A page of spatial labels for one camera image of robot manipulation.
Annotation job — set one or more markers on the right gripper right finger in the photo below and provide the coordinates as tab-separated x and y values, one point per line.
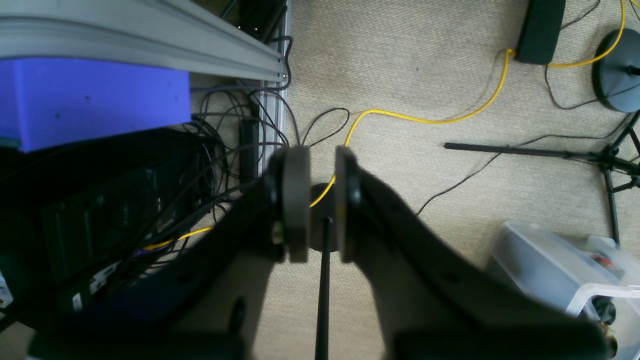
431	303

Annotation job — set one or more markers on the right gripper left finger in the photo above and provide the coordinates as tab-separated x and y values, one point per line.
205	304

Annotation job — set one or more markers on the clear plastic storage box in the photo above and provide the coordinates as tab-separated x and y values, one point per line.
591	279

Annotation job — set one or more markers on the black tripod stand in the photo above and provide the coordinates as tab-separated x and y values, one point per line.
606	161

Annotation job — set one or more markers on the blue foam block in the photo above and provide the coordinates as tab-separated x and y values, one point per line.
50	101

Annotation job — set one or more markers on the black round stand base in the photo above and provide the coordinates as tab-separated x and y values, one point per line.
615	77

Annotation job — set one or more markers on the aluminium frame rail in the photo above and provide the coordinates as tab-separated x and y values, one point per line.
173	34

